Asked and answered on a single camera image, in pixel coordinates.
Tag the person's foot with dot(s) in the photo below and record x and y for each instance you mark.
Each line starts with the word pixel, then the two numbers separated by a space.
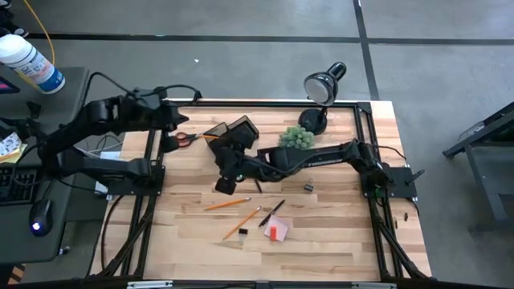
pixel 10 26

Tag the black side desk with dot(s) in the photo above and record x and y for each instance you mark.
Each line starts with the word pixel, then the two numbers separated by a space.
pixel 60 112

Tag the pink sticky note pad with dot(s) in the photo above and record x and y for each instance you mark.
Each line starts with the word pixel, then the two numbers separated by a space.
pixel 281 225

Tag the yellow sticky notes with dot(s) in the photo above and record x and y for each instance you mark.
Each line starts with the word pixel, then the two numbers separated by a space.
pixel 16 157

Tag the red eraser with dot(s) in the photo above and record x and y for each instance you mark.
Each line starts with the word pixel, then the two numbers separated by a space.
pixel 273 234

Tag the black aluminium table frame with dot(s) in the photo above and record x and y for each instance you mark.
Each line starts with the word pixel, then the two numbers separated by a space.
pixel 281 103

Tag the black pen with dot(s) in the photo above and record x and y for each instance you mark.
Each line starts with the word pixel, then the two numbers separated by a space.
pixel 271 214
pixel 258 186

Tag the grey metal table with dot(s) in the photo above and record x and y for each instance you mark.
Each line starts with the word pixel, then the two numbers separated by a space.
pixel 488 196

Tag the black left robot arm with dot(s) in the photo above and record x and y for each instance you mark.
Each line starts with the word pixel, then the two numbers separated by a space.
pixel 100 114

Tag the black keyboard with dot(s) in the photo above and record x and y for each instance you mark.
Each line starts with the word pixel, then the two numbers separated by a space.
pixel 16 186

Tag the black mesh desk organizer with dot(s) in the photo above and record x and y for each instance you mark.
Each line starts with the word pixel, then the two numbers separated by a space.
pixel 245 128

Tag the green artificial potted plant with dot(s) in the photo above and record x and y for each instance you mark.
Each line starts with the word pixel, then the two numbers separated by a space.
pixel 297 136

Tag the black monitor mount clamp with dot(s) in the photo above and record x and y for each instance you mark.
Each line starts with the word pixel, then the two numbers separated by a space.
pixel 30 128

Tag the screen with pink picture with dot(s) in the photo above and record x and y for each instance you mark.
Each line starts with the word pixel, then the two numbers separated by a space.
pixel 6 85

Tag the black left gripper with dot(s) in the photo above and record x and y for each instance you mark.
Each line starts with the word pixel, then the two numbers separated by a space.
pixel 168 120

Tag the white wipes canister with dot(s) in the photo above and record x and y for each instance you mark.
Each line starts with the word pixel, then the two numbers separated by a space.
pixel 32 64

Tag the white sticker sheet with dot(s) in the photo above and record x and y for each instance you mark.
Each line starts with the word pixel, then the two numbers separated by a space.
pixel 9 144

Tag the orange pencil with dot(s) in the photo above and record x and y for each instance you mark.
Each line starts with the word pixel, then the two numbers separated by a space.
pixel 241 222
pixel 210 137
pixel 227 204

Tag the silver metal bracket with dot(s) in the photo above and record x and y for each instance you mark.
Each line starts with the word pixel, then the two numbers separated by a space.
pixel 149 284
pixel 373 285

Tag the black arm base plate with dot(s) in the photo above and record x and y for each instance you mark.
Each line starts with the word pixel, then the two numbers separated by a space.
pixel 156 188
pixel 401 188

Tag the black binder clip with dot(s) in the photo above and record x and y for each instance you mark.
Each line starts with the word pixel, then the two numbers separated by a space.
pixel 308 187
pixel 243 231

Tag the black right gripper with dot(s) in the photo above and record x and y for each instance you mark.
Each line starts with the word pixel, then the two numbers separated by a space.
pixel 233 164

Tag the black desk lamp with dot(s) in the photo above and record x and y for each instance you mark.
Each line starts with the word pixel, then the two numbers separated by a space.
pixel 321 86

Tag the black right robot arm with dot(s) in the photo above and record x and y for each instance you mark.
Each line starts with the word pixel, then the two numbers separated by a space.
pixel 313 158

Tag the black computer mouse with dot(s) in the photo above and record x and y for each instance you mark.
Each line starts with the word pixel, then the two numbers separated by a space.
pixel 41 216

